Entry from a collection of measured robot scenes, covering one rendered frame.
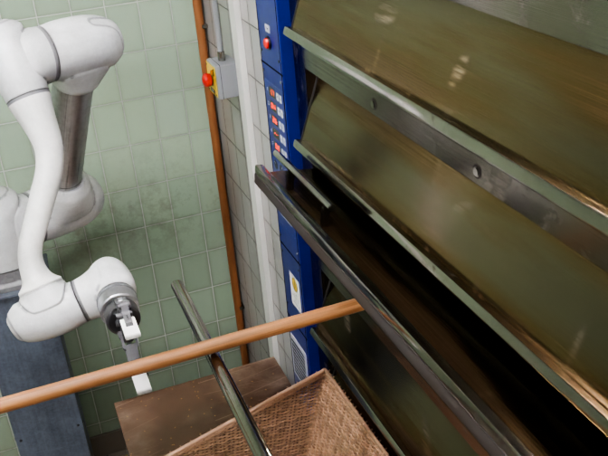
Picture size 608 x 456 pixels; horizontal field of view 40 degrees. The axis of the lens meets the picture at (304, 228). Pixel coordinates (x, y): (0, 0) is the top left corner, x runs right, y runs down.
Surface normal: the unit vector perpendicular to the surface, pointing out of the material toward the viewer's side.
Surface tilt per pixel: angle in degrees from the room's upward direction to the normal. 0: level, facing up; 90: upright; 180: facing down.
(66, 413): 90
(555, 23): 90
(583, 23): 90
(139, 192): 90
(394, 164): 70
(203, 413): 0
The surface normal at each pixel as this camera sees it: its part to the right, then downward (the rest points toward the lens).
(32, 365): 0.33, 0.41
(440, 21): -0.90, -0.08
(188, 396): -0.07, -0.88
